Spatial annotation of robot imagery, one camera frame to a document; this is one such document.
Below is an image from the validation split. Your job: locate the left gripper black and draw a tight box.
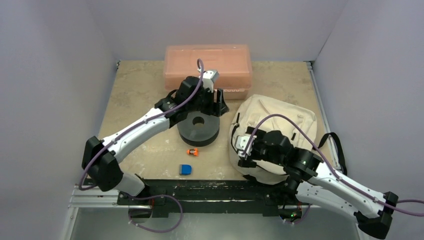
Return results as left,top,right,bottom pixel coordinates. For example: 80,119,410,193
187,85,229,117

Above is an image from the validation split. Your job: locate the cream canvas backpack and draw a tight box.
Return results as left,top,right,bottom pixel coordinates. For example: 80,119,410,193
228,94,344,185

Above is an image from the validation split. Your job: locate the pink translucent storage box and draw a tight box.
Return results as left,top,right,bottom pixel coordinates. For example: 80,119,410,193
163,44,253,100

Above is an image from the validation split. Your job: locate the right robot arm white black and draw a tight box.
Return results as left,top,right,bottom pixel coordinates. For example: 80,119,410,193
235,130,399,240

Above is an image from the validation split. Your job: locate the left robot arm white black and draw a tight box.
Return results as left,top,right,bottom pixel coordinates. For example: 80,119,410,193
78,76,230,205

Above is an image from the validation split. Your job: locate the black filament spool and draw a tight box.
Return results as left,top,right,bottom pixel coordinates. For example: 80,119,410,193
177,111,221,147

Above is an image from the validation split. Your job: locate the small orange toy car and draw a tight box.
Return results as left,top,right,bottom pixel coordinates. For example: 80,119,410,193
186,148,199,157

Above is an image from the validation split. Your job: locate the blue eraser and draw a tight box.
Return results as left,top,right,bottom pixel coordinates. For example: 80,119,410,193
179,164,192,176

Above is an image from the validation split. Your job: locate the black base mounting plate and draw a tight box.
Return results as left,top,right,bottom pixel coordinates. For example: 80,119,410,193
100,179,309,223

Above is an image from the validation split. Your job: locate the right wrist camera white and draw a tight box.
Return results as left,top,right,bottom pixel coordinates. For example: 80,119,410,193
235,135,252,159

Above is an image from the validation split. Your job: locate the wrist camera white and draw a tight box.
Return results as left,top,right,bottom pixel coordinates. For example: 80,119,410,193
235,135,252,159
199,70,220,93

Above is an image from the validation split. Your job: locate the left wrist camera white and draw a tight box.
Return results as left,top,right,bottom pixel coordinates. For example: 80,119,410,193
199,70,220,93

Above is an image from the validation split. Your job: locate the aluminium rail right side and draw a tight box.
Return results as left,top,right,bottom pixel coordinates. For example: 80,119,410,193
305,61,347,174

